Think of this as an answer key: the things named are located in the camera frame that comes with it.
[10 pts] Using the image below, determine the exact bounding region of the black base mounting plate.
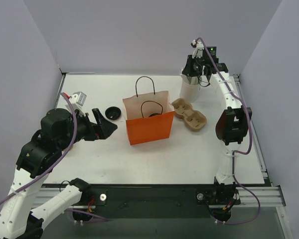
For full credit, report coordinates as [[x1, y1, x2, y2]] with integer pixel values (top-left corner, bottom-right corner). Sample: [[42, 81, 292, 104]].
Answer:
[[62, 183, 240, 220]]

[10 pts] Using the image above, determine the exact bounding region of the black plastic cup lid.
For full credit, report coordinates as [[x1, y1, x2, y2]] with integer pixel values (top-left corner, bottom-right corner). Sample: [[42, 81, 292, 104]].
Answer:
[[149, 113, 161, 118]]

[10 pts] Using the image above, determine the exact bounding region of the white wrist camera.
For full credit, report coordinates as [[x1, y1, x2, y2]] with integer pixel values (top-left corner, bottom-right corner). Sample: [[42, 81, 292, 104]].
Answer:
[[60, 92, 87, 118], [191, 40, 204, 59]]

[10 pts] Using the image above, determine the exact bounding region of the orange paper bag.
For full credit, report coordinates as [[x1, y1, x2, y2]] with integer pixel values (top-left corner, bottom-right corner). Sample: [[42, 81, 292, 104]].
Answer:
[[123, 81, 174, 145]]

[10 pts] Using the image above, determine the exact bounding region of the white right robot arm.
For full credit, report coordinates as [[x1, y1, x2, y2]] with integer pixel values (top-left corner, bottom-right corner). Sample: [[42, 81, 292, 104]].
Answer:
[[181, 41, 252, 203]]

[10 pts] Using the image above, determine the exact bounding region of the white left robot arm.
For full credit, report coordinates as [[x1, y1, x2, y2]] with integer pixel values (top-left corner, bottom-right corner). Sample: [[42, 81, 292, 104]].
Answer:
[[0, 108, 118, 239]]

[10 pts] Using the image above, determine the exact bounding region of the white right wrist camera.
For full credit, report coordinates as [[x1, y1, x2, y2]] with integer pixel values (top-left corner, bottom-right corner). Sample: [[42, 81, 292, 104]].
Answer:
[[191, 40, 204, 59]]

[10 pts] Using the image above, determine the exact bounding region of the white straw holder cup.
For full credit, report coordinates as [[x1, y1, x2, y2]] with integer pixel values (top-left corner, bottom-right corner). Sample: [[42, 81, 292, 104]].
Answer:
[[179, 74, 200, 103]]

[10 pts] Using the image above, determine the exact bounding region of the aluminium frame rail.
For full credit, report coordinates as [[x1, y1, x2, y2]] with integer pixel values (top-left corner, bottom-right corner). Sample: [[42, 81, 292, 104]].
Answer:
[[233, 73, 286, 207]]

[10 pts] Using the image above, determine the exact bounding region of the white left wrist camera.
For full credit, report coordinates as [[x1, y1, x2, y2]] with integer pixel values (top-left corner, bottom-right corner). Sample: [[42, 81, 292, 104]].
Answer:
[[60, 92, 87, 118]]

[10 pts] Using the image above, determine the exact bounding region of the white wrapped straw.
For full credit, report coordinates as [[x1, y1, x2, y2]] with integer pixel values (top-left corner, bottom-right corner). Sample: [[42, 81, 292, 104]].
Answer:
[[187, 77, 198, 85]]

